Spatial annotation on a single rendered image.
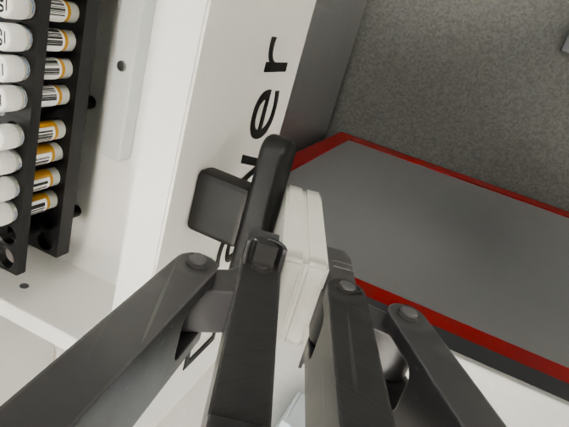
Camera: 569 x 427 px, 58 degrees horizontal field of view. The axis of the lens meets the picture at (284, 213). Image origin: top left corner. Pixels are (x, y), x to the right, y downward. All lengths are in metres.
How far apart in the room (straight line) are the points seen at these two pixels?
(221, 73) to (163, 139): 0.03
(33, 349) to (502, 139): 0.90
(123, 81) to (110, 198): 0.08
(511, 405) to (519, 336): 0.10
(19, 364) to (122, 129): 0.23
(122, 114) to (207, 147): 0.10
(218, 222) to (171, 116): 0.05
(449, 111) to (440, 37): 0.14
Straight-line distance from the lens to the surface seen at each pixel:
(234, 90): 0.22
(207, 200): 0.22
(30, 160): 0.29
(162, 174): 0.20
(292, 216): 0.19
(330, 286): 0.15
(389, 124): 1.11
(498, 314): 0.50
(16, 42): 0.27
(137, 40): 0.30
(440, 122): 1.10
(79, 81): 0.30
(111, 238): 0.35
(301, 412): 0.41
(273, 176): 0.20
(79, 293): 0.35
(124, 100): 0.31
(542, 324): 0.53
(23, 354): 0.46
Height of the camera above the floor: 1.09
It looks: 64 degrees down
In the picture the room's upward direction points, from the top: 126 degrees counter-clockwise
